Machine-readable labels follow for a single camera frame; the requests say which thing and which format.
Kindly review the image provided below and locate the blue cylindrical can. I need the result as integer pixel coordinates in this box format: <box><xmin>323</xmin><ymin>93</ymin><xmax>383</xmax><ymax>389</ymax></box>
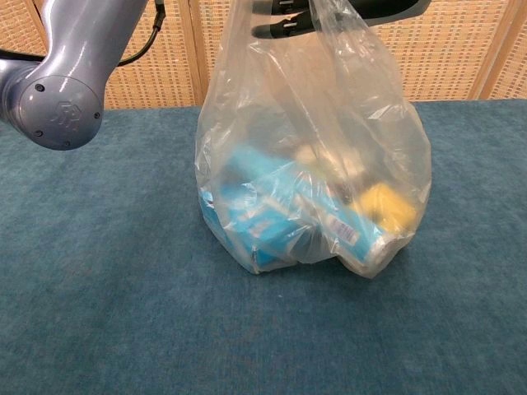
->
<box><xmin>223</xmin><ymin>150</ymin><xmax>399</xmax><ymax>267</ymax></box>

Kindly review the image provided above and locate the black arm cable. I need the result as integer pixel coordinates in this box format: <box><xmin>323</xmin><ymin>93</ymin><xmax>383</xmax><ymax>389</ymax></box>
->
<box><xmin>118</xmin><ymin>0</ymin><xmax>166</xmax><ymax>67</ymax></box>

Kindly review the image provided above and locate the silver foil packet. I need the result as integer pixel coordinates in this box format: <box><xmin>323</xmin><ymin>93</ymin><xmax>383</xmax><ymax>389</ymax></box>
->
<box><xmin>295</xmin><ymin>143</ymin><xmax>360</xmax><ymax>179</ymax></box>

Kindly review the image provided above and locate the clear plastic shopping bag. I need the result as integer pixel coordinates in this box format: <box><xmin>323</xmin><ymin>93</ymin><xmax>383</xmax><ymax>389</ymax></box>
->
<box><xmin>193</xmin><ymin>0</ymin><xmax>432</xmax><ymax>281</ymax></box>

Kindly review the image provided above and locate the woven rattan folding screen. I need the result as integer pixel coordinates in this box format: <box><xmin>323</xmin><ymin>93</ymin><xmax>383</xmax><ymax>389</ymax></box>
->
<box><xmin>0</xmin><ymin>0</ymin><xmax>527</xmax><ymax>111</ymax></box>

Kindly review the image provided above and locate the yellow ring-shaped roll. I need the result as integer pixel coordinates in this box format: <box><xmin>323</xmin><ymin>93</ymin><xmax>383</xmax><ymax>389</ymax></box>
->
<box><xmin>357</xmin><ymin>183</ymin><xmax>417</xmax><ymax>232</ymax></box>

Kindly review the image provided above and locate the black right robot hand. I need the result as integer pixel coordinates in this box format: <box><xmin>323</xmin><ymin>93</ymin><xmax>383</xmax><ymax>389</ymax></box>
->
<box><xmin>250</xmin><ymin>0</ymin><xmax>431</xmax><ymax>40</ymax></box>

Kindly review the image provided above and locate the blue cardboard box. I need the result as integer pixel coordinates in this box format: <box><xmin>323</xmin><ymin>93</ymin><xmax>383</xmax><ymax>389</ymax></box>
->
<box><xmin>199</xmin><ymin>187</ymin><xmax>306</xmax><ymax>276</ymax></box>

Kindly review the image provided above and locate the teal velvet tablecloth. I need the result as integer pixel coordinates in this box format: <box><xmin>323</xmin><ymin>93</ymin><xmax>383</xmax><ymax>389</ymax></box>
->
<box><xmin>0</xmin><ymin>101</ymin><xmax>527</xmax><ymax>395</ymax></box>

